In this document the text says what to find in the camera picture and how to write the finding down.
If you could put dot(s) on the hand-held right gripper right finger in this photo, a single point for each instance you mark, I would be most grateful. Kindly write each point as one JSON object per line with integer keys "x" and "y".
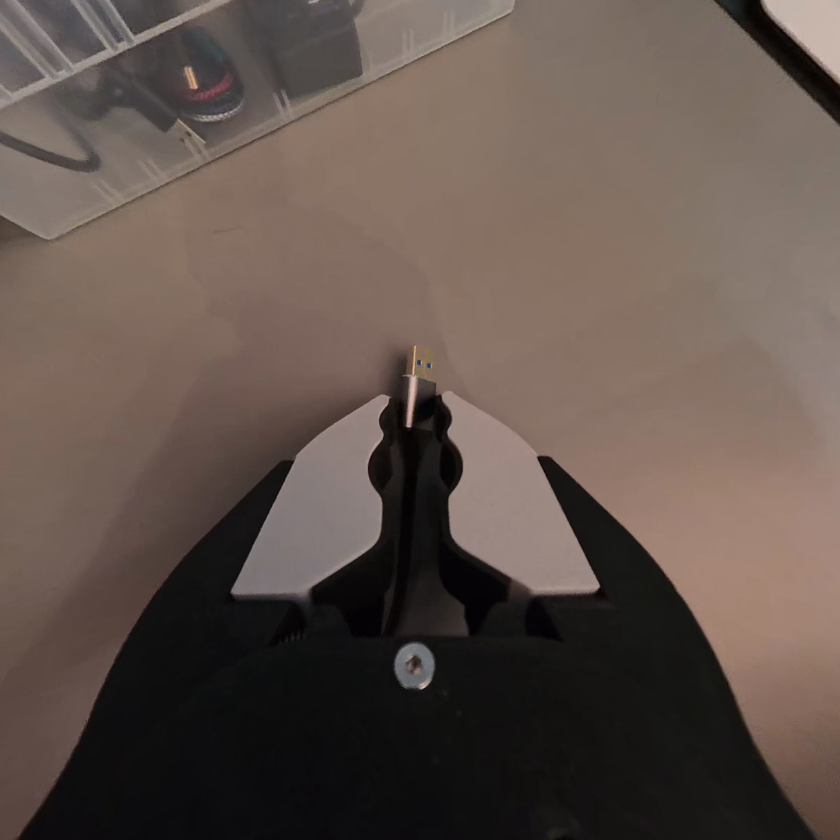
{"x": 525, "y": 525}

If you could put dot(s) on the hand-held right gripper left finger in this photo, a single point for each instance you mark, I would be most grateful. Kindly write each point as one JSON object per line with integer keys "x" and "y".
{"x": 308, "y": 525}

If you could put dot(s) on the clear plastic bin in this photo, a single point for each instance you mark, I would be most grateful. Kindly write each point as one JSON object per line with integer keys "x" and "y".
{"x": 295, "y": 111}

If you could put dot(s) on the dark flat slab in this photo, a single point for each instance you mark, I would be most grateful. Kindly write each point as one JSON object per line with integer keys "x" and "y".
{"x": 787, "y": 52}

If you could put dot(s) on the white rounded board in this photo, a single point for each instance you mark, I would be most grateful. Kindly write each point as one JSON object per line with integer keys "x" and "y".
{"x": 820, "y": 26}

